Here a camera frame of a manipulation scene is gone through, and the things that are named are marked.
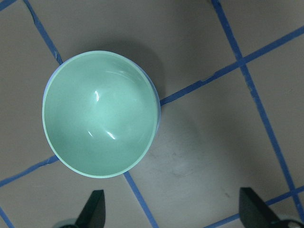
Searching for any brown paper table cover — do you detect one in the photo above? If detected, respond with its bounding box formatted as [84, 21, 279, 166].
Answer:
[0, 0, 304, 228]

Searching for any green bowl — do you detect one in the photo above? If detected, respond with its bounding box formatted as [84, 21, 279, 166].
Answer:
[42, 50, 160, 179]

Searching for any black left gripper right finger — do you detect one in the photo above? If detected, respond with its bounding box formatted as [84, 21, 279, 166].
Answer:
[238, 187, 304, 228]

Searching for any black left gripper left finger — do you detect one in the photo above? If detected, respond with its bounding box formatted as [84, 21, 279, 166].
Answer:
[53, 190, 106, 228]

